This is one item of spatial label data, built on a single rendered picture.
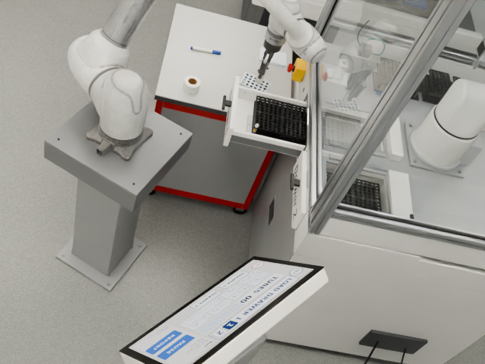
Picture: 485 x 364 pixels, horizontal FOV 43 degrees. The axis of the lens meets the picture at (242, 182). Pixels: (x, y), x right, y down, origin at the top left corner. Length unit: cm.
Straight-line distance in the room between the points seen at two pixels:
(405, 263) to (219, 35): 136
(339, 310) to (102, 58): 135
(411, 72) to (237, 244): 177
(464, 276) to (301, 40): 104
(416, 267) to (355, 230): 33
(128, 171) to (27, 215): 101
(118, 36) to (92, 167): 46
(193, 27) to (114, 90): 94
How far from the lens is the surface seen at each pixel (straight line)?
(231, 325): 161
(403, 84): 160
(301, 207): 216
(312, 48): 232
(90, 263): 291
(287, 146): 238
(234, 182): 296
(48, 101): 353
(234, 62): 281
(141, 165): 220
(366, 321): 267
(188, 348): 159
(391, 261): 225
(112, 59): 219
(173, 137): 231
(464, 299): 254
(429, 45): 152
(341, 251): 219
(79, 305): 285
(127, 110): 209
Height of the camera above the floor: 259
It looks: 51 degrees down
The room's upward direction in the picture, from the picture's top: 23 degrees clockwise
